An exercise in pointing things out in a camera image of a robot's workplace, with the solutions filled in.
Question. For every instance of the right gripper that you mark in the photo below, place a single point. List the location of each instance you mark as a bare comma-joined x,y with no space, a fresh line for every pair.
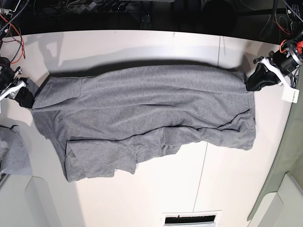
8,76

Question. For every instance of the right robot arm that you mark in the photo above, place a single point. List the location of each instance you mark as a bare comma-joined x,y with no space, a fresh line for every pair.
10,33

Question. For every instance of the grey t-shirt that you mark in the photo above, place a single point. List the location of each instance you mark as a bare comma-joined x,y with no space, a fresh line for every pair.
113,121

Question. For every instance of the grey shirt pile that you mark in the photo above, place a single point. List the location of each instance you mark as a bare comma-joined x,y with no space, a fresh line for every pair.
14,159

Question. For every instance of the grey bin left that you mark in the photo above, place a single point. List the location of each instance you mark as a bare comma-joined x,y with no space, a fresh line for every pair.
20,205

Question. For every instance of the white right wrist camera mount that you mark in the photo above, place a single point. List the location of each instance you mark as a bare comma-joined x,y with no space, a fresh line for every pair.
12,90

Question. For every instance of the grey bin right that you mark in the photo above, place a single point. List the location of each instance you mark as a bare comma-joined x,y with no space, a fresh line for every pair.
283,208

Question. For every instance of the table cable slot grommet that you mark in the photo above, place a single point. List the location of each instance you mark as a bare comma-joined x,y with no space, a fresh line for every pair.
191,219

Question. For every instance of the grey bin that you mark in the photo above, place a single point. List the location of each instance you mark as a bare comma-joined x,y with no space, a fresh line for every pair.
283,208
20,205

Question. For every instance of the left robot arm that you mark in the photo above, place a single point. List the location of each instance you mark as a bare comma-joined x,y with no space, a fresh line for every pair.
294,30

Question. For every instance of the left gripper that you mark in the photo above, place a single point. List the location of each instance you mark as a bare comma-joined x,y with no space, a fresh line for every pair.
288,58

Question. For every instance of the black round stool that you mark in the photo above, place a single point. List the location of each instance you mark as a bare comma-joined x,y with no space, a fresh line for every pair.
218,17

